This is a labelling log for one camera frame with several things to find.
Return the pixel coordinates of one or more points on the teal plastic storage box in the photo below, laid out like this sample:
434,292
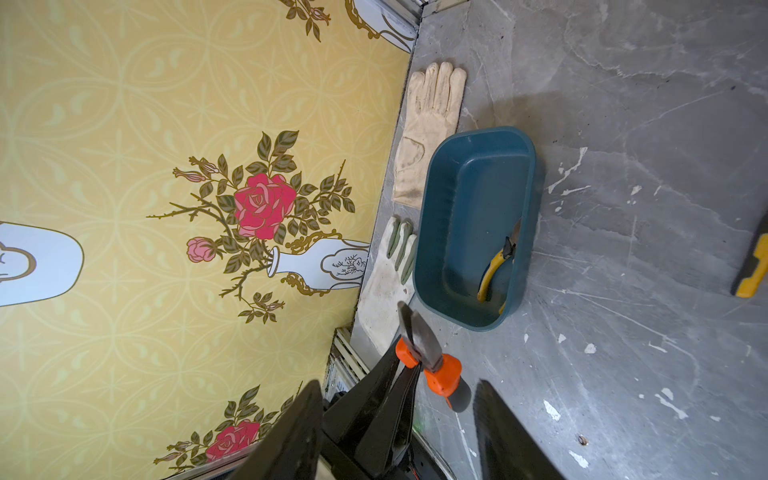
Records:
478,184

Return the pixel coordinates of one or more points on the small yellow long-nose pliers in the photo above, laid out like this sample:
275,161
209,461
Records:
507,254

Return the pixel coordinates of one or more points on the orange black box pliers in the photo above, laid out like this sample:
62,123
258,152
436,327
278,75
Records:
418,346

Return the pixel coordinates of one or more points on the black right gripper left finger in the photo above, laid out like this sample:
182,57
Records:
291,449

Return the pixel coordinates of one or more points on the white green work glove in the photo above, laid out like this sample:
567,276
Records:
389,284

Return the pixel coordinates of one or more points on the yellow black large pliers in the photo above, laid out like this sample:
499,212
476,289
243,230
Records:
754,266

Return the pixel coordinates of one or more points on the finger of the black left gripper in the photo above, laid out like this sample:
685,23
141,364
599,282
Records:
345,422
387,439

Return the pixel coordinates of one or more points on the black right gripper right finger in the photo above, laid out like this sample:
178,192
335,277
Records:
506,449

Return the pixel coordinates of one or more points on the beige work glove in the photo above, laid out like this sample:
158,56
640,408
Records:
433,102

